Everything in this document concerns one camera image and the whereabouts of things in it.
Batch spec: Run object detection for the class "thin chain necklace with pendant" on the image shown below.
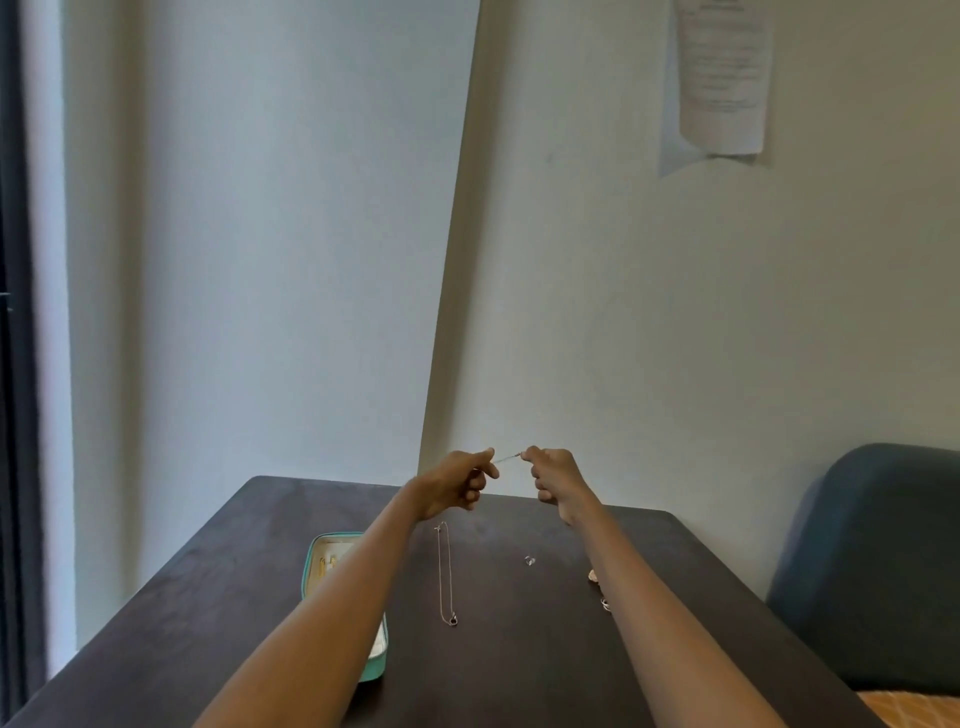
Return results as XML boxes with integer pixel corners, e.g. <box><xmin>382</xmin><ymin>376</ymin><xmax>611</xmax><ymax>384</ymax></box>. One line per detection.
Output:
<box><xmin>435</xmin><ymin>522</ymin><xmax>460</xmax><ymax>628</ymax></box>

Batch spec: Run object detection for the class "person's left hand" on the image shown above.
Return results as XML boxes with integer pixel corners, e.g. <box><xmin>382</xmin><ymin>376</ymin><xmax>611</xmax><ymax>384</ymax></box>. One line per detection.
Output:
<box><xmin>411</xmin><ymin>447</ymin><xmax>500</xmax><ymax>522</ymax></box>

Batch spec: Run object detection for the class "person's left forearm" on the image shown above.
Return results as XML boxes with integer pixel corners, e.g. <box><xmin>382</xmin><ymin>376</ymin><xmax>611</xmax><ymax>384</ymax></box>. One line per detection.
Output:
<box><xmin>193</xmin><ymin>487</ymin><xmax>432</xmax><ymax>728</ymax></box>

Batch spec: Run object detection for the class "blue upholstered chair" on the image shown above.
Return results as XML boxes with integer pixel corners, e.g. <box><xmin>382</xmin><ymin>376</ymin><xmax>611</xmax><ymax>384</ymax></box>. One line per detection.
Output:
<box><xmin>765</xmin><ymin>442</ymin><xmax>960</xmax><ymax>695</ymax></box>

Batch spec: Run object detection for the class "person's right hand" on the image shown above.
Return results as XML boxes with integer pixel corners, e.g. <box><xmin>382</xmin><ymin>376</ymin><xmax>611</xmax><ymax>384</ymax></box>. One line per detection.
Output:
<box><xmin>520</xmin><ymin>445</ymin><xmax>601</xmax><ymax>528</ymax></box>

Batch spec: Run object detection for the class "white paper notice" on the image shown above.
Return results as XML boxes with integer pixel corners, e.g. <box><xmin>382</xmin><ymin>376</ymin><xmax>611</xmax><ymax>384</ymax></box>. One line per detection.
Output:
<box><xmin>658</xmin><ymin>0</ymin><xmax>777</xmax><ymax>179</ymax></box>

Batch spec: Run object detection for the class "person's right forearm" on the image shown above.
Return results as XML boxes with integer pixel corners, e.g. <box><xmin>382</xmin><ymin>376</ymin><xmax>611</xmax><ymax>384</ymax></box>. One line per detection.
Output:
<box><xmin>573</xmin><ymin>501</ymin><xmax>789</xmax><ymax>728</ymax></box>

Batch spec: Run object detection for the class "teal jewelry box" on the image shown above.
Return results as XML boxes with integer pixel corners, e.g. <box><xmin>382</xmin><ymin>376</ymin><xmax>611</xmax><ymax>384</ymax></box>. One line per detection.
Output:
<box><xmin>301</xmin><ymin>532</ymin><xmax>391</xmax><ymax>685</ymax></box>

